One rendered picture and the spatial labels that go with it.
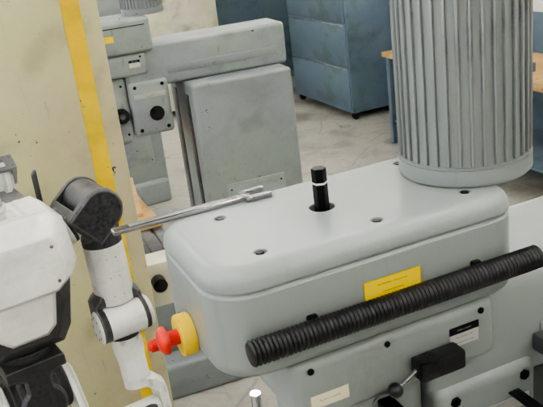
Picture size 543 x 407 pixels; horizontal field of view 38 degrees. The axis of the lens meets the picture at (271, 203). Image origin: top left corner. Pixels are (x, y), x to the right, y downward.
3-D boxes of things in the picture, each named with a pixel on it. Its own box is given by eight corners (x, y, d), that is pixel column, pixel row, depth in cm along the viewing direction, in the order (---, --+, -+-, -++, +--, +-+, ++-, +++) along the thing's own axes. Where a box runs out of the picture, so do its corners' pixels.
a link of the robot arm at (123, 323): (109, 378, 189) (88, 304, 184) (149, 362, 193) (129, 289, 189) (124, 393, 180) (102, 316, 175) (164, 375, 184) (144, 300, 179)
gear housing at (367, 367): (300, 431, 107) (292, 369, 104) (234, 352, 129) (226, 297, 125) (498, 354, 119) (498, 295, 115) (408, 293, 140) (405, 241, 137)
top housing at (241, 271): (229, 396, 100) (210, 283, 94) (167, 312, 123) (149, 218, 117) (523, 290, 116) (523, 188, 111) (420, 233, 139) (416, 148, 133)
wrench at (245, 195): (115, 239, 111) (115, 233, 110) (109, 230, 114) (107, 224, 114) (271, 196, 119) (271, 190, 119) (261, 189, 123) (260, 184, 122)
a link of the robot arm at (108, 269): (90, 331, 187) (68, 245, 179) (141, 312, 192) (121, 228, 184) (106, 350, 177) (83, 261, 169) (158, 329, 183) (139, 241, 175)
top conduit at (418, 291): (257, 373, 96) (254, 348, 95) (244, 358, 100) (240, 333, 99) (546, 270, 112) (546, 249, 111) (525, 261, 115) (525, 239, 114)
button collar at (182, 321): (188, 364, 108) (181, 326, 106) (174, 345, 113) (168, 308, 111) (202, 359, 109) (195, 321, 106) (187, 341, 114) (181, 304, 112)
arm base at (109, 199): (65, 238, 182) (38, 200, 177) (110, 206, 187) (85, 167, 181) (88, 256, 170) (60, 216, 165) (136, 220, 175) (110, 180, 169)
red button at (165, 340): (164, 362, 107) (159, 336, 106) (155, 349, 111) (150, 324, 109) (187, 354, 108) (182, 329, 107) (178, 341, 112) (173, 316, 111)
